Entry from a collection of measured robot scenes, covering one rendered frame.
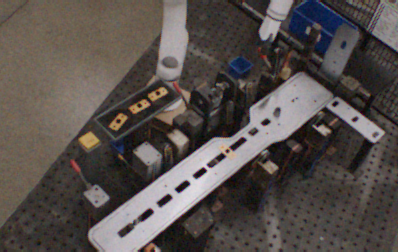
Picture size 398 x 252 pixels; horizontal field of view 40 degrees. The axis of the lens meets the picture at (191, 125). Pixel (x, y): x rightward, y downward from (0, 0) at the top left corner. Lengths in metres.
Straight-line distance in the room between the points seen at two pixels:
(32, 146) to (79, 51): 0.90
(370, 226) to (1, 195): 2.09
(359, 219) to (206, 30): 1.43
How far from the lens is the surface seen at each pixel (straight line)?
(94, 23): 4.38
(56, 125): 3.72
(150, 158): 2.21
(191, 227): 2.16
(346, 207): 2.79
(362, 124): 2.72
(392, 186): 2.96
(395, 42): 2.90
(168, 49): 2.47
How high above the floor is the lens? 2.93
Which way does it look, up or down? 52 degrees down
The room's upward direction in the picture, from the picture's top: 11 degrees clockwise
